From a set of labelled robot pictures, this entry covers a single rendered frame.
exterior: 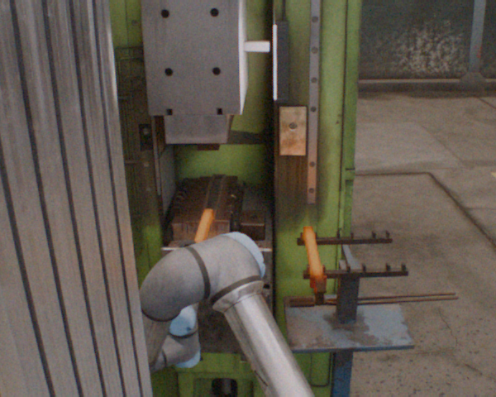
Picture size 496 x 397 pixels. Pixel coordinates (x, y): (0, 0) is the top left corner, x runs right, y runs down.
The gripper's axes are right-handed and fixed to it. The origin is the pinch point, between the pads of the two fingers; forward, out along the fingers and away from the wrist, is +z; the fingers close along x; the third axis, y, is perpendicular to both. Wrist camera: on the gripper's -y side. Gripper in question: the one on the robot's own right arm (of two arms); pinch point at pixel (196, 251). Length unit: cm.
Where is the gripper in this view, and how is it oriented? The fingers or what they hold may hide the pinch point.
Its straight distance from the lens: 173.6
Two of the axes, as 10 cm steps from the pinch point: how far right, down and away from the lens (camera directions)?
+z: 0.5, -3.8, 9.2
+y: 0.4, 9.2, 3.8
